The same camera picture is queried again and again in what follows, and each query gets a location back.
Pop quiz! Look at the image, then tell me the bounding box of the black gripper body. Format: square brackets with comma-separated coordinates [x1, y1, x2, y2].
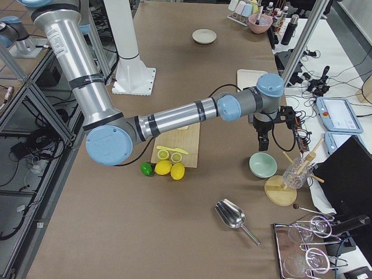
[253, 113, 276, 138]

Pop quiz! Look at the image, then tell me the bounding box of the cream shallow plate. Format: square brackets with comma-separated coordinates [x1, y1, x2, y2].
[192, 28, 217, 44]

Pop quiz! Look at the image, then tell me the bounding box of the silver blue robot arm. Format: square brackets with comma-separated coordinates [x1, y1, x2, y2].
[23, 1, 285, 166]

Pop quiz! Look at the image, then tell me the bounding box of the cream rabbit tray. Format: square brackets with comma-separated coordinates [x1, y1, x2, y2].
[237, 69, 267, 90]

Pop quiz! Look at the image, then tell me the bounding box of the metal glass rack tray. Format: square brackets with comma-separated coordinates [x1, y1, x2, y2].
[273, 215, 348, 278]

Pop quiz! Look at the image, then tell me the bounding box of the mint green bowl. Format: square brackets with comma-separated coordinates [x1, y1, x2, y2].
[249, 152, 277, 178]

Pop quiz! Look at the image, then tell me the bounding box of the clear patterned glass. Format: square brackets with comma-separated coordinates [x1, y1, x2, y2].
[282, 158, 311, 189]

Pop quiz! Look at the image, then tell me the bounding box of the wooden cup rack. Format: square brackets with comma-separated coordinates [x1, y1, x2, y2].
[264, 138, 324, 206]

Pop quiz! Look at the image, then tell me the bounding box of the blue teach pendant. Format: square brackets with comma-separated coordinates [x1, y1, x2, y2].
[324, 131, 364, 155]
[316, 97, 363, 134]

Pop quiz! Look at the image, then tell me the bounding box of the wooden cutting board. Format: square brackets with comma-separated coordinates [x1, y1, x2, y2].
[151, 123, 200, 168]

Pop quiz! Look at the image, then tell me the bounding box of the metal scoop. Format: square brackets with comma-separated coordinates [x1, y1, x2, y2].
[214, 198, 261, 246]

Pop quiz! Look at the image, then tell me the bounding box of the lemon half right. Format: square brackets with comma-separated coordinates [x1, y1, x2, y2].
[170, 152, 183, 163]

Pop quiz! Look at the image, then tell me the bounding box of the lemon half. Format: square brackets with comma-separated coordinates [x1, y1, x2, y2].
[170, 152, 183, 163]
[157, 149, 170, 160]

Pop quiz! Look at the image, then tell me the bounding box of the black monitor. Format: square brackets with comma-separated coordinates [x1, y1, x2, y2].
[314, 135, 371, 217]

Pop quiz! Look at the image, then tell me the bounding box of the whole yellow lemon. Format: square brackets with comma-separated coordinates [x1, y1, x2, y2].
[170, 163, 185, 180]
[154, 160, 173, 176]

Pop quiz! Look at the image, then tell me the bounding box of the lemon half left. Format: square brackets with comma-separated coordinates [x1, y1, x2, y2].
[157, 149, 170, 160]

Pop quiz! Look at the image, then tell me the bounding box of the pink bowl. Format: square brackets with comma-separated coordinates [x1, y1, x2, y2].
[248, 14, 273, 34]

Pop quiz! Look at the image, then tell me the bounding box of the yellow plastic knife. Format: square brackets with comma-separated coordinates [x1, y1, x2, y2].
[156, 145, 189, 155]

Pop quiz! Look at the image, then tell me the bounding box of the black thermos bottle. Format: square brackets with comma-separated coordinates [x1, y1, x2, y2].
[281, 15, 299, 45]

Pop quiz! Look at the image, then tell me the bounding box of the pastel cup rack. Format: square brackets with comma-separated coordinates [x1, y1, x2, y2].
[227, 0, 261, 26]

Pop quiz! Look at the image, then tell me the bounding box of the green lime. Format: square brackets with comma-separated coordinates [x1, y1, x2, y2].
[140, 162, 153, 176]

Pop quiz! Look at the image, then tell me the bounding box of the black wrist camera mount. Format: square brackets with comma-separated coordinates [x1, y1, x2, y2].
[274, 106, 304, 131]

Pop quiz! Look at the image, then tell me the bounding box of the aluminium frame post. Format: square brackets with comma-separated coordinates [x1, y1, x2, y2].
[281, 0, 329, 87]

